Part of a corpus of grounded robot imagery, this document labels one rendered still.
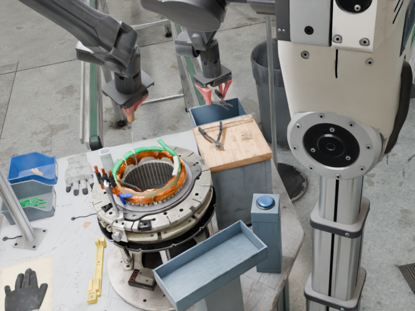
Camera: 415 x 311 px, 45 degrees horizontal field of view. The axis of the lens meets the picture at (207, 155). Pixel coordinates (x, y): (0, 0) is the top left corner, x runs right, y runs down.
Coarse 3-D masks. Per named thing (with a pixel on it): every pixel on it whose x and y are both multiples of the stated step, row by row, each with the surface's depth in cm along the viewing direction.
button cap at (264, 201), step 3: (261, 198) 131; (264, 198) 131; (267, 198) 131; (270, 198) 131; (258, 201) 131; (261, 201) 130; (264, 201) 130; (267, 201) 130; (270, 201) 130; (258, 204) 131; (261, 204) 130; (264, 204) 129; (267, 204) 129; (270, 204) 129; (264, 207) 130
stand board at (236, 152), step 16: (224, 128) 153; (240, 128) 152; (256, 128) 151; (208, 144) 148; (224, 144) 147; (240, 144) 146; (256, 144) 145; (208, 160) 142; (224, 160) 141; (240, 160) 141; (256, 160) 142
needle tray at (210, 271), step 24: (216, 240) 122; (240, 240) 124; (168, 264) 117; (192, 264) 120; (216, 264) 119; (240, 264) 114; (168, 288) 116; (192, 288) 115; (216, 288) 114; (240, 288) 122
